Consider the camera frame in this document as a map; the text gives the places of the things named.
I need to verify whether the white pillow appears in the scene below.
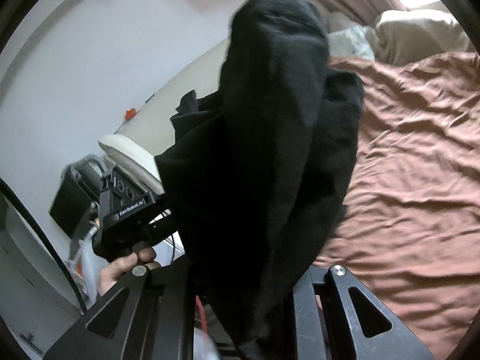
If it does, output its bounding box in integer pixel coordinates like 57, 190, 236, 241
328, 12, 375, 60

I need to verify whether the brown bed duvet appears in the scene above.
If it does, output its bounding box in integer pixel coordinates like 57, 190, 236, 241
316, 52, 479, 359

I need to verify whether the person's left hand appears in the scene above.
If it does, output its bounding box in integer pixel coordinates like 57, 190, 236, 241
97, 247, 161, 297

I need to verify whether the beige duvet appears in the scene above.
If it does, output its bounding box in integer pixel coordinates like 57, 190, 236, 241
365, 9, 475, 66

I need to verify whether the cream padded headboard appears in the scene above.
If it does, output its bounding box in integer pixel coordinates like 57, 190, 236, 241
98, 39, 230, 194

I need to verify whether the black button-up shirt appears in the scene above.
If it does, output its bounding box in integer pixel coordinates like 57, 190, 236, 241
155, 0, 364, 359

